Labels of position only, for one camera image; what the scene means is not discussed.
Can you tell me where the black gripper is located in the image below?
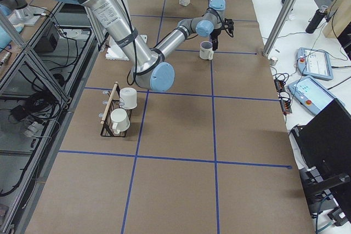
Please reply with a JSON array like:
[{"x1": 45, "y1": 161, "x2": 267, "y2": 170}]
[{"x1": 210, "y1": 32, "x2": 220, "y2": 50}]

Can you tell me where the white mug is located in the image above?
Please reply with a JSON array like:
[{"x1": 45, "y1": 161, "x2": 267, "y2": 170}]
[
  {"x1": 110, "y1": 109, "x2": 130, "y2": 134},
  {"x1": 199, "y1": 41, "x2": 214, "y2": 60},
  {"x1": 120, "y1": 87, "x2": 137, "y2": 110}
]

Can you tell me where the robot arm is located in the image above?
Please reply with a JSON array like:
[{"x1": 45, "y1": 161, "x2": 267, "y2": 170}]
[
  {"x1": 1, "y1": 0, "x2": 32, "y2": 21},
  {"x1": 56, "y1": 0, "x2": 234, "y2": 92}
]

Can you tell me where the small metal cup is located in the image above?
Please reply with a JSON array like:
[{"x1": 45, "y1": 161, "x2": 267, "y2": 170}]
[{"x1": 269, "y1": 56, "x2": 278, "y2": 66}]

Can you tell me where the black power strip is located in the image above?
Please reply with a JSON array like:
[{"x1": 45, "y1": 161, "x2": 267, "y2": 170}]
[{"x1": 274, "y1": 79, "x2": 292, "y2": 116}]

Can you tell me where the far teach pendant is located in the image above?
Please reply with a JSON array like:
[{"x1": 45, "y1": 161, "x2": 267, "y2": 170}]
[{"x1": 297, "y1": 47, "x2": 333, "y2": 81}]

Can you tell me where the teach pendant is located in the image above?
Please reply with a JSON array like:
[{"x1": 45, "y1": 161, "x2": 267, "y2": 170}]
[
  {"x1": 288, "y1": 76, "x2": 337, "y2": 116},
  {"x1": 297, "y1": 47, "x2": 333, "y2": 81}
]

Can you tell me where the black water bottle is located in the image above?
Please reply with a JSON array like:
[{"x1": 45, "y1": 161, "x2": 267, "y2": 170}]
[{"x1": 305, "y1": 5, "x2": 328, "y2": 33}]

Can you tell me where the near teach pendant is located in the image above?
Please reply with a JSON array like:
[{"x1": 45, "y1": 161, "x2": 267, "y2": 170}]
[{"x1": 288, "y1": 76, "x2": 337, "y2": 116}]

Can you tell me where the black monitor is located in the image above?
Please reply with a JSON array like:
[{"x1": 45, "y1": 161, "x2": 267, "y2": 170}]
[{"x1": 291, "y1": 99, "x2": 350, "y2": 182}]

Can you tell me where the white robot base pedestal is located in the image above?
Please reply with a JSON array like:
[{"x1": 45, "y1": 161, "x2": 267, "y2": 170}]
[{"x1": 105, "y1": 37, "x2": 129, "y2": 61}]

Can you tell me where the aluminium frame post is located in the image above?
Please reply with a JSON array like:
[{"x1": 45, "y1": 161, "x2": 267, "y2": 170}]
[{"x1": 262, "y1": 0, "x2": 296, "y2": 57}]

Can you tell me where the black wire mug rack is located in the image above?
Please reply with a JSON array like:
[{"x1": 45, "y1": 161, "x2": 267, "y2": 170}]
[{"x1": 100, "y1": 82, "x2": 137, "y2": 138}]

